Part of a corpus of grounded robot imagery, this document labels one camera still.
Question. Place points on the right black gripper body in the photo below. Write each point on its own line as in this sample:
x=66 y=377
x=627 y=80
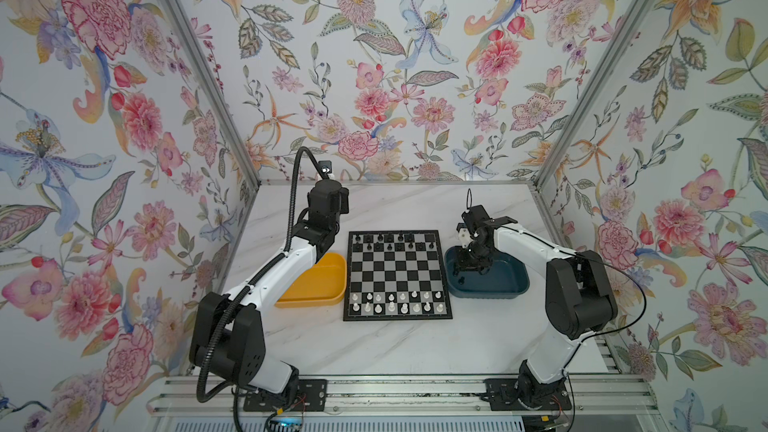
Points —
x=469 y=258

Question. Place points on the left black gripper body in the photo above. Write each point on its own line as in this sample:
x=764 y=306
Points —
x=341 y=206

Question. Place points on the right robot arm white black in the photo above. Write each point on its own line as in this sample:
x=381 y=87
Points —
x=598 y=304

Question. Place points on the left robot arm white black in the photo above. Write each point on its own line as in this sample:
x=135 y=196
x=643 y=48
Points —
x=228 y=344

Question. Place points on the black chess pieces on board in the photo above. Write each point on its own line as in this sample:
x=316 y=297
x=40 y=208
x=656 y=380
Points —
x=393 y=241

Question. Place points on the white chess pieces on board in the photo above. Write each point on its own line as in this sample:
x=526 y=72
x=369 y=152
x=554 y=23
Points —
x=398 y=304

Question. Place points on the black white chess board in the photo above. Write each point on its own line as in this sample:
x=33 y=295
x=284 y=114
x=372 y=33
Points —
x=422 y=271

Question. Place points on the dark teal plastic tray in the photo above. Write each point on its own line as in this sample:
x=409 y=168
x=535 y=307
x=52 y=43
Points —
x=507 y=278

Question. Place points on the yellow plastic tray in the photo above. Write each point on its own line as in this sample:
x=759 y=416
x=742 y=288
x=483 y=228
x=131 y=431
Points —
x=322 y=285

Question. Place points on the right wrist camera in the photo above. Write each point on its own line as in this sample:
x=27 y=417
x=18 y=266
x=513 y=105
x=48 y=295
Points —
x=473 y=219

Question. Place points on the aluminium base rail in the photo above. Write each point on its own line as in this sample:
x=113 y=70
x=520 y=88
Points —
x=426 y=395

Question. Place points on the right aluminium corner post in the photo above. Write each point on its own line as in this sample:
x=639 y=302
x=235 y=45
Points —
x=625 y=34

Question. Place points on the aluminium corner post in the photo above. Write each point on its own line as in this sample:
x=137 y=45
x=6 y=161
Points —
x=206 y=78
x=625 y=34

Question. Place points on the left aluminium corner post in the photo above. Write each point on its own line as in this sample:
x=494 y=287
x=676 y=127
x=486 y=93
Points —
x=206 y=78

